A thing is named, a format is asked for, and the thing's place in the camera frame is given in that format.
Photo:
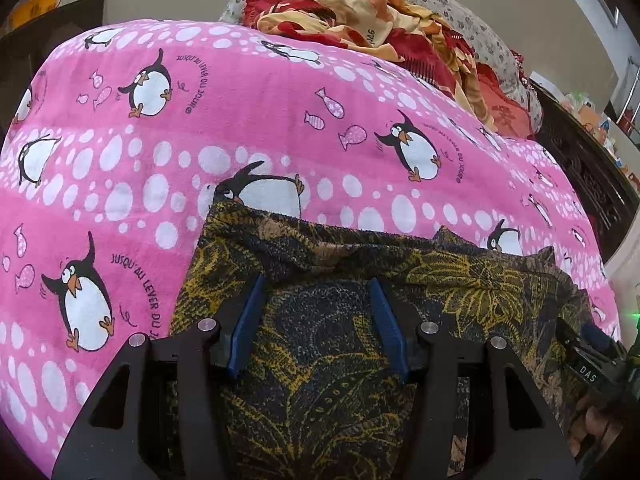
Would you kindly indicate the grey floral pillow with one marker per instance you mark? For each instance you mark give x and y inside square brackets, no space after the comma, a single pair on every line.
[475,25]

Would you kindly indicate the metal stair railing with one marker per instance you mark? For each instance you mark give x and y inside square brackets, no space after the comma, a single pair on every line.
[627,110]

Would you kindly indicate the red orange floral quilt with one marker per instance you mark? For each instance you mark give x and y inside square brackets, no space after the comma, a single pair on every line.
[380,25]

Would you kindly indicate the person's right hand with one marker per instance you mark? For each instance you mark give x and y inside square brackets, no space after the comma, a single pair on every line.
[593,429]

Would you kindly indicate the brown black floral patterned garment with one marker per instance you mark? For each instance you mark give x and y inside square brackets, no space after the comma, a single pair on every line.
[318,399]

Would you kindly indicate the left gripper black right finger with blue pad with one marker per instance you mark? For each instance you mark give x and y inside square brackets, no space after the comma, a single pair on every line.
[510,431]

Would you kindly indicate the dark carved wooden headboard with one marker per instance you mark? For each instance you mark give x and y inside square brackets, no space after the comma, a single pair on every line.
[607,196]

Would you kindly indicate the dark wooden side furniture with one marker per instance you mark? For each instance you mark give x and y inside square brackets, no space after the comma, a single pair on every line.
[24,50]

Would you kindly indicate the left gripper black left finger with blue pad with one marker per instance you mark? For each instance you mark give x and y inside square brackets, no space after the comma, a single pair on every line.
[156,412]

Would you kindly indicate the pink penguin print bed sheet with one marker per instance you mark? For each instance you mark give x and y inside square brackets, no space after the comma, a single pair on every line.
[128,132]

